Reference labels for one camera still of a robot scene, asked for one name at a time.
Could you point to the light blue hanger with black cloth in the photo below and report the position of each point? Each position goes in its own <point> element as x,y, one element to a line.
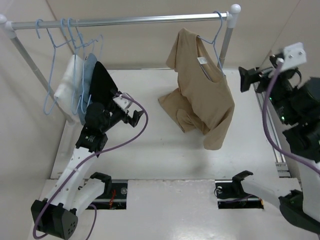
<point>96,45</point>

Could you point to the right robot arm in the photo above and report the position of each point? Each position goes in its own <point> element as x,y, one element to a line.
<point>299,107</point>

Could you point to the metal clothes rack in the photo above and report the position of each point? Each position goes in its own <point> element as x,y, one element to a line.
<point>9,29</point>

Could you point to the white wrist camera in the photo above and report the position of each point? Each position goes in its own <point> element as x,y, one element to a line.
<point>122,100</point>
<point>294,56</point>

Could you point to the light blue wire hanger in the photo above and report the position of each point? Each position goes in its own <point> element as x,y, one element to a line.
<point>215,47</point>

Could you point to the beige t shirt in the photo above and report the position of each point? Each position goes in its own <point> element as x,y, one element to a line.
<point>203,99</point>

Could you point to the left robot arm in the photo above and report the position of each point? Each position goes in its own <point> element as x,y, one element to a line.
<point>58,213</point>

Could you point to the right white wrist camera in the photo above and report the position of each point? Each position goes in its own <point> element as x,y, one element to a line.
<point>294,56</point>

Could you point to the white cloth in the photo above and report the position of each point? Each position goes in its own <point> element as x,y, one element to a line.
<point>64,91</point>

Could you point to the blue cloth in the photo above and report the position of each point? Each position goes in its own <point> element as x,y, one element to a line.
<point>86,82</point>

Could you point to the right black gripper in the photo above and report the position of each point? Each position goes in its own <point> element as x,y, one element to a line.
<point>250,76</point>

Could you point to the aluminium rail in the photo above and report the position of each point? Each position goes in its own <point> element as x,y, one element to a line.
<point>280,162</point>

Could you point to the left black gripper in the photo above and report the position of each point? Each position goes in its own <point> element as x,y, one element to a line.
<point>133,121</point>

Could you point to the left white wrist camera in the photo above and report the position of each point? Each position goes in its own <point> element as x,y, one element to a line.
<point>122,100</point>

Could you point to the empty light blue hanger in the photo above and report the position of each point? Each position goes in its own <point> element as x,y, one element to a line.
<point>52,75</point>

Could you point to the light blue hanger with white cloth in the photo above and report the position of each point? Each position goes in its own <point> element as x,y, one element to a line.
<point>74,78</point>

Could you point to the black cloth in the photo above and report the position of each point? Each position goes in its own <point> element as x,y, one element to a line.
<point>102,87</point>

